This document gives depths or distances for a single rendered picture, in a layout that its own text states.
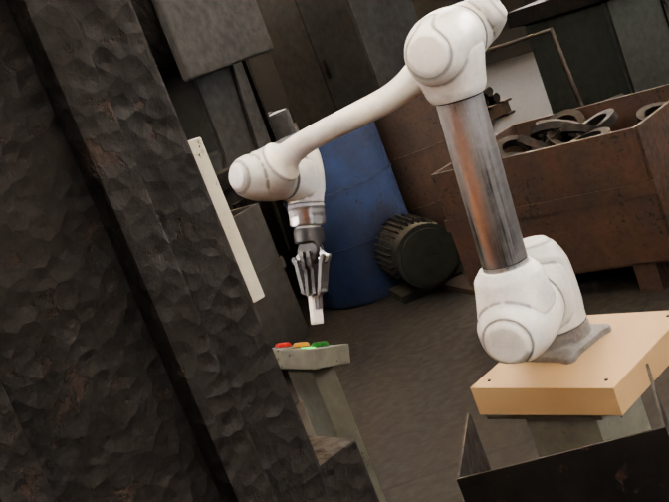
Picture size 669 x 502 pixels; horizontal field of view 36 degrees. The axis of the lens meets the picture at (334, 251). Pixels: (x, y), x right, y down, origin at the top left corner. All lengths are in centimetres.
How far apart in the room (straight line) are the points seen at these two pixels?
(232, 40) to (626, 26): 243
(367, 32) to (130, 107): 544
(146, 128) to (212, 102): 448
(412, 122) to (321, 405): 291
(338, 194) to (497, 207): 286
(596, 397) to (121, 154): 148
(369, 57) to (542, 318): 435
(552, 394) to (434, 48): 80
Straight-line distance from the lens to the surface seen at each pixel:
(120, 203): 95
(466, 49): 205
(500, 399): 239
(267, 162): 233
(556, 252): 237
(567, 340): 241
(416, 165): 530
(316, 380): 254
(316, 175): 247
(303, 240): 247
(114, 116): 97
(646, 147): 377
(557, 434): 250
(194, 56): 499
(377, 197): 502
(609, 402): 223
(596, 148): 381
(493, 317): 215
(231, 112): 561
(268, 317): 431
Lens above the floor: 129
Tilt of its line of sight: 11 degrees down
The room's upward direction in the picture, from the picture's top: 21 degrees counter-clockwise
